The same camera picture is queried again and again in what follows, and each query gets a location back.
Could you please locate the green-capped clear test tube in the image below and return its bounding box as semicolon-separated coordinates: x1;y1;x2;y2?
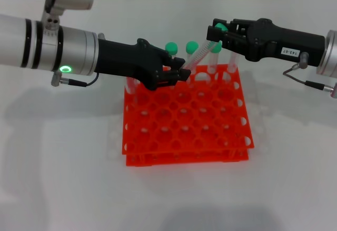
183;22;227;72
125;77;139;105
226;52;239;74
207;43;223;74
185;41;200;75
164;42;179;59

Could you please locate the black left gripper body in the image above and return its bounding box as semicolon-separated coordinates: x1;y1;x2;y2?
94;38;172;92

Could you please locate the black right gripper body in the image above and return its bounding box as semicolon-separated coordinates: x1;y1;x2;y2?
244;17;326;67

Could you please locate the orange plastic test tube rack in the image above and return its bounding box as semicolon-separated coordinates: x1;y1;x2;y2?
121;64;256;168

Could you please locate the right wrist cable with plugs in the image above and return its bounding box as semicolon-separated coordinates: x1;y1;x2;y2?
283;52;337;97

